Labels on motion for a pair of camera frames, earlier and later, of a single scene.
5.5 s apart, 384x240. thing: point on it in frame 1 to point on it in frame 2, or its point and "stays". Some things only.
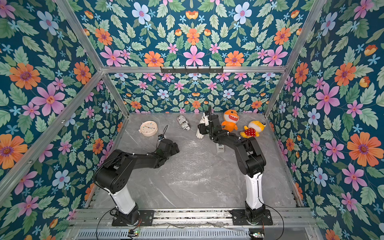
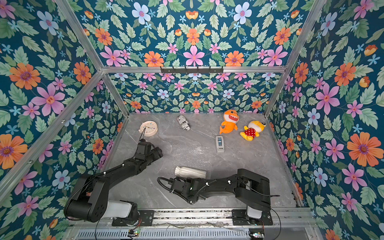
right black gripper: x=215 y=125 to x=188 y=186
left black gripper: x=174 y=148 to x=157 y=154
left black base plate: x=146 y=218 stays
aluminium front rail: x=86 y=217 stays
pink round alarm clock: x=148 y=128 stays
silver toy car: x=184 y=123 stays
